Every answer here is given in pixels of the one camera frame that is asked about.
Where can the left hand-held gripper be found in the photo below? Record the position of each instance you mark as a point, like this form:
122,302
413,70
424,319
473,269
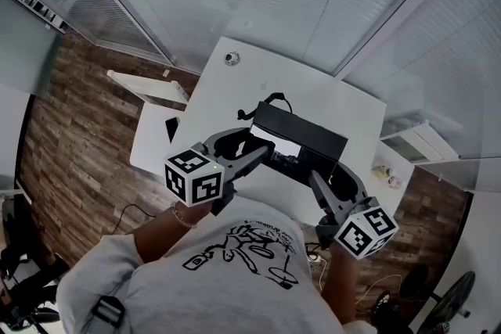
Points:
193,178

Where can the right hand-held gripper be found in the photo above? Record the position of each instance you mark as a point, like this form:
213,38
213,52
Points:
366,232

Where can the person's right forearm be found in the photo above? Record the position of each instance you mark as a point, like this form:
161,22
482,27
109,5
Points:
340,285

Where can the person's left forearm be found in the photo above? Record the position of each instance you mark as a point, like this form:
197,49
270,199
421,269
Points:
164,238

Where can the small yellow bottle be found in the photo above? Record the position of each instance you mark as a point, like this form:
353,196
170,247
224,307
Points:
379,171

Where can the white slatted wooden chair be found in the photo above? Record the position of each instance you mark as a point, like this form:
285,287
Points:
399,160
152,137

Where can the black smartphone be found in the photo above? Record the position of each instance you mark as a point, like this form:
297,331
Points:
172,129

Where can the grey printed t-shirt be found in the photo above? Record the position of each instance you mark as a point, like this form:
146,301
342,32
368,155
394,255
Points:
203,297

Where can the black office chair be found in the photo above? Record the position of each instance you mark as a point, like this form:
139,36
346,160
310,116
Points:
31,285

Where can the black pedestal fan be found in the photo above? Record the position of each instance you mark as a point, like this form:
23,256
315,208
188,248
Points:
450,305

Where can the white wall shelf rack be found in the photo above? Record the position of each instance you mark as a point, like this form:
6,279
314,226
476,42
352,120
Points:
35,6

